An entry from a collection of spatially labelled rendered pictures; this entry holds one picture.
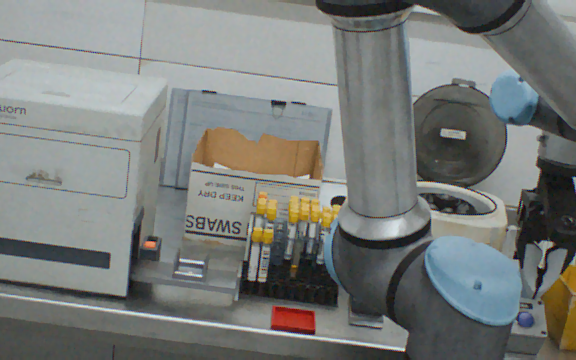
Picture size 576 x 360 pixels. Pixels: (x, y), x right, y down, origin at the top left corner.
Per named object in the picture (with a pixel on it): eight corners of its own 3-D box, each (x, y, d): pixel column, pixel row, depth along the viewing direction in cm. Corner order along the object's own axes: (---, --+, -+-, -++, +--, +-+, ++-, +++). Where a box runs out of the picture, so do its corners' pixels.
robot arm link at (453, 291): (454, 391, 102) (483, 280, 99) (375, 337, 112) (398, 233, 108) (522, 372, 110) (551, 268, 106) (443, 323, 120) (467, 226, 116)
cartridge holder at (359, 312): (348, 324, 146) (352, 303, 145) (347, 301, 155) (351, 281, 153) (382, 329, 146) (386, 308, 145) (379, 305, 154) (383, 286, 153)
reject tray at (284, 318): (270, 328, 141) (271, 323, 140) (272, 309, 147) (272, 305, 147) (315, 334, 141) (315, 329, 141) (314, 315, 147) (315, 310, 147)
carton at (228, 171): (179, 239, 171) (188, 161, 166) (196, 192, 198) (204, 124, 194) (312, 257, 171) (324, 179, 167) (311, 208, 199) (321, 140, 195)
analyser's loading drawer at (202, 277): (106, 282, 143) (109, 252, 142) (114, 266, 150) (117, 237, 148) (237, 300, 144) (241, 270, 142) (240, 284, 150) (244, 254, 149)
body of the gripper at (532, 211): (560, 231, 142) (577, 156, 138) (574, 250, 134) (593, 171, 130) (512, 224, 142) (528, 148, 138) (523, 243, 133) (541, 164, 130)
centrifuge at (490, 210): (366, 273, 167) (377, 209, 164) (379, 223, 195) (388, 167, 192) (498, 298, 164) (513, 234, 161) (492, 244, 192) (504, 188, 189)
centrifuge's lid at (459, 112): (412, 70, 187) (412, 69, 195) (390, 191, 191) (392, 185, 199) (517, 88, 185) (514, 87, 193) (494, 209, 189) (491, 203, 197)
